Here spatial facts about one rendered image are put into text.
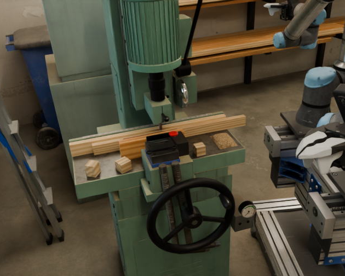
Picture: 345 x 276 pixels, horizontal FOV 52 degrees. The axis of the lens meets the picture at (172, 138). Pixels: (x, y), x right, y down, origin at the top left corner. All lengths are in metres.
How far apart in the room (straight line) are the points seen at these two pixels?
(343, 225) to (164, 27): 0.84
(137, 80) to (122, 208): 0.46
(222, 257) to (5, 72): 2.70
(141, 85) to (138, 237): 0.56
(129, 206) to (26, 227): 1.34
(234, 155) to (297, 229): 0.83
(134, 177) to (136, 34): 0.46
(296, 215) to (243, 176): 0.71
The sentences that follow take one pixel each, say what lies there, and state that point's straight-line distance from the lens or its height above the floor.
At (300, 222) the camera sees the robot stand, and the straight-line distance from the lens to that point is 2.06.
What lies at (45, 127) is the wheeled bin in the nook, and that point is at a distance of 3.23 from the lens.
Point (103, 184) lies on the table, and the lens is 1.20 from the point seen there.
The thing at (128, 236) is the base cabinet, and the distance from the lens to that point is 1.36.
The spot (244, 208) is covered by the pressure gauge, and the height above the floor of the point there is 0.68.
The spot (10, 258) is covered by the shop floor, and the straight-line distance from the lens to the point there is 2.37.
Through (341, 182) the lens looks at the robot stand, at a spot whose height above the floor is 0.82.
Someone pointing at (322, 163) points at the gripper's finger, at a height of 1.21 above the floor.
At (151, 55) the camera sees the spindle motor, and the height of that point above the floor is 1.26.
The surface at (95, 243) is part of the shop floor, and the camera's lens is 2.26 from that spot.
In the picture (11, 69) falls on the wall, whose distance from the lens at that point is 3.63.
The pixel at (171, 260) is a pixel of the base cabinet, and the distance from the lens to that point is 1.51.
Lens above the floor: 1.58
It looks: 30 degrees down
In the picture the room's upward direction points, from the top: 4 degrees counter-clockwise
